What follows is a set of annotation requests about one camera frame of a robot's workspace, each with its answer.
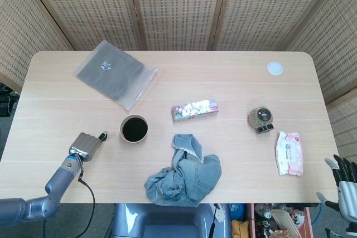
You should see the round glass jar black lid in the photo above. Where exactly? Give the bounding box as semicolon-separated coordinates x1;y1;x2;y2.
247;106;274;134

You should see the clear plastic food container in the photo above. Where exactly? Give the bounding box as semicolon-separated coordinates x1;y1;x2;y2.
270;208;302;238

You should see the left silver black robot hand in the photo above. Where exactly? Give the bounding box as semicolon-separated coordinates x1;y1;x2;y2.
69;130;109;162

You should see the white round table cap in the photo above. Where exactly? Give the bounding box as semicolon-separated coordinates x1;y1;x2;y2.
267;61;284;76

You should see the red storage crate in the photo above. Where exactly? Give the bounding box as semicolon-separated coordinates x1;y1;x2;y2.
247;203;312;238

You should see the crumpled blue denim garment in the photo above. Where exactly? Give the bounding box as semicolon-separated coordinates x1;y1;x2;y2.
144;134;223;207

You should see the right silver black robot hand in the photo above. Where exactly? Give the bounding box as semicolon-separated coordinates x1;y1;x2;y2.
316;154;357;222

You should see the white cup of black coffee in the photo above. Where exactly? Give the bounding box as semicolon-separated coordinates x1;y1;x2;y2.
119;114;149;144

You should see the woven bamboo folding screen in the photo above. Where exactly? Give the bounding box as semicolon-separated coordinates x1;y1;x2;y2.
0;0;357;163

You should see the white perforated bracket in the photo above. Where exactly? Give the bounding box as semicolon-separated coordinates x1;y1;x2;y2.
214;203;226;224

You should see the yellow bag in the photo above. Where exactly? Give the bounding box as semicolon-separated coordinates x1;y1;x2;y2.
231;219;250;238

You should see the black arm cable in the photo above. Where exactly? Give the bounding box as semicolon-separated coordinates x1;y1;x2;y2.
43;173;96;238

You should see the floral print cardboard box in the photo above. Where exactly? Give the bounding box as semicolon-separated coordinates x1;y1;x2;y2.
171;99;220;123

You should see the black equipment with cables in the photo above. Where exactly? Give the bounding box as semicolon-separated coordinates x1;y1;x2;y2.
0;83;19;118

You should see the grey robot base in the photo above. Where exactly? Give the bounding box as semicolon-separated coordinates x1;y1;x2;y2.
111;203;232;238

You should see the blue package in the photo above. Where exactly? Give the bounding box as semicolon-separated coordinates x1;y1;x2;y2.
229;203;247;222

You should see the pink wet wipes pack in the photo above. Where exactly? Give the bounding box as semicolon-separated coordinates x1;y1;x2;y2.
276;131;304;177

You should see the clear bag with grey cloth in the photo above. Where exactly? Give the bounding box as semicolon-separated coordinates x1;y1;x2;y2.
73;39;158;111

